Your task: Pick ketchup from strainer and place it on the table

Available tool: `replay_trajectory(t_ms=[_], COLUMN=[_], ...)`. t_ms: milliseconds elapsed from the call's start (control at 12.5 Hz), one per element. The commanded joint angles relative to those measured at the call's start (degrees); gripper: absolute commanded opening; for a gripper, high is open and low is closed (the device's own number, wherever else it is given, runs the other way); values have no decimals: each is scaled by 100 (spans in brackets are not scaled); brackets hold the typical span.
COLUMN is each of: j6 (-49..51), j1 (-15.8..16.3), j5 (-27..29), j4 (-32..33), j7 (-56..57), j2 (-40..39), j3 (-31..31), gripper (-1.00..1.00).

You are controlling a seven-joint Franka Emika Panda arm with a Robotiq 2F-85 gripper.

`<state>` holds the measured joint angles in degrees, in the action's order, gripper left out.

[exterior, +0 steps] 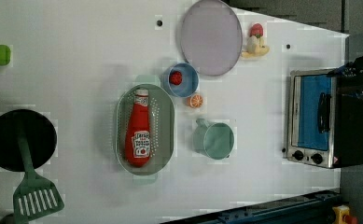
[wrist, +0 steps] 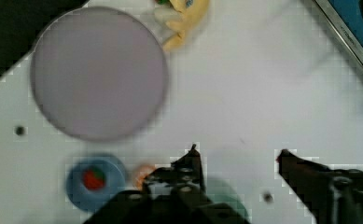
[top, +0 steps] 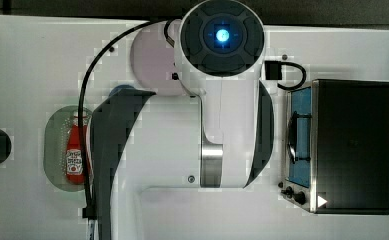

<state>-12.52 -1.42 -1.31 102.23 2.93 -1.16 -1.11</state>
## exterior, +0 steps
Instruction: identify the red plush ketchup bottle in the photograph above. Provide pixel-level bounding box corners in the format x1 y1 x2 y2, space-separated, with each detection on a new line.
125 89 151 167

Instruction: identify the green oval strainer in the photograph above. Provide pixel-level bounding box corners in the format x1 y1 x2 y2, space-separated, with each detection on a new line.
115 75 175 185

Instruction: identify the teal mug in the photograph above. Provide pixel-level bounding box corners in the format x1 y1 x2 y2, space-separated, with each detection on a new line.
192 119 234 160

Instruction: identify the black round pot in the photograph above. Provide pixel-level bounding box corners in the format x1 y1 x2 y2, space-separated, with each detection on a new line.
0 109 57 172

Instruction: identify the lilac round plate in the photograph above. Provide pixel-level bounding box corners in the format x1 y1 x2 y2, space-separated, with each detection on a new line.
180 0 243 76

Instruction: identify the blue bowl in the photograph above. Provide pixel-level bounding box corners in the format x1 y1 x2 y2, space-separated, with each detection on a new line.
161 63 199 98

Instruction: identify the peeled banana toy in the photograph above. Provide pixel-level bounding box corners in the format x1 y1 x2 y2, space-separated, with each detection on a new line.
241 35 270 58

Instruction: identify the toaster oven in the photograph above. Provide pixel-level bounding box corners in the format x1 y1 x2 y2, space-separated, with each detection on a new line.
286 69 363 169

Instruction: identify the small red strawberry toy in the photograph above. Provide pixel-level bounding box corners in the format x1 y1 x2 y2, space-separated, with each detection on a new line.
169 71 183 86

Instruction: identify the green slotted spatula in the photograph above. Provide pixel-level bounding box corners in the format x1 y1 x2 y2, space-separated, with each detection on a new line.
13 120 64 224

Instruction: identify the orange slice toy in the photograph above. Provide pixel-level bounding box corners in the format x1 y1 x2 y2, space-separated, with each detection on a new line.
187 93 203 108

